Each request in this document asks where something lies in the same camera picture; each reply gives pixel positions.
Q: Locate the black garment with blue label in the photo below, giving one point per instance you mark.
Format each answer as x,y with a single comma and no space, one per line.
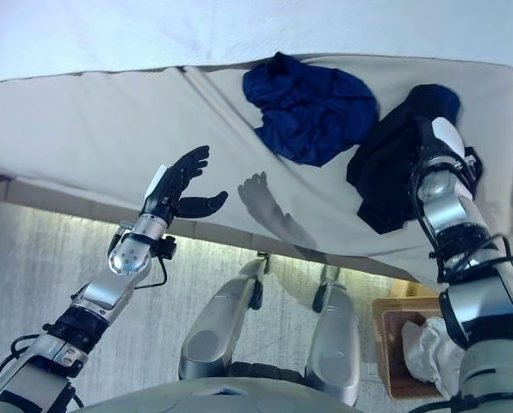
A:
385,172

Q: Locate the beige bed runner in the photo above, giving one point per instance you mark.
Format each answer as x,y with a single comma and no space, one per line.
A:
110,120

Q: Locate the white duvet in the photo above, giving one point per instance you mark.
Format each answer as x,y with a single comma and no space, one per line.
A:
196,26

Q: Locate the silver right robot leg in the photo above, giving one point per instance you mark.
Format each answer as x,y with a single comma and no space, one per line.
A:
334,335

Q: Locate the silver left robot leg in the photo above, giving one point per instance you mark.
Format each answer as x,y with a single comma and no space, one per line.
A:
222,318

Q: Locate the grey robot torso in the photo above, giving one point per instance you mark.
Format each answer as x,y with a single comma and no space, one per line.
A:
222,400

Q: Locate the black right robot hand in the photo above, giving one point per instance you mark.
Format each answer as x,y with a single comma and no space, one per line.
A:
448,137

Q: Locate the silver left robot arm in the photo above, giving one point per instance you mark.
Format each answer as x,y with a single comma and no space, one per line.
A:
129,256

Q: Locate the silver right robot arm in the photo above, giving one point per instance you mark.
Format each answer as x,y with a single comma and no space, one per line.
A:
446,211

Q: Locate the white garment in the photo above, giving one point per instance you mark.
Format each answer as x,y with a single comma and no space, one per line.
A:
428,348

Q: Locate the dark blue garment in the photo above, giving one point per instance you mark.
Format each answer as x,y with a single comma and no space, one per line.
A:
312,112

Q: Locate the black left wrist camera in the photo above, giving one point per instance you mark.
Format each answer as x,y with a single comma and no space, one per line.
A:
167,248

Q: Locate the silver robot leg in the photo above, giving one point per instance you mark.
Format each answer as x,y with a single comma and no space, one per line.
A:
334,335
222,318

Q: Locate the brown wicker basket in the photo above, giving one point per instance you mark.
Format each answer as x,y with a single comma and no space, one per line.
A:
390,344

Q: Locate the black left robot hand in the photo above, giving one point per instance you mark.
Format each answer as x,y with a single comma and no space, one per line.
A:
170,189

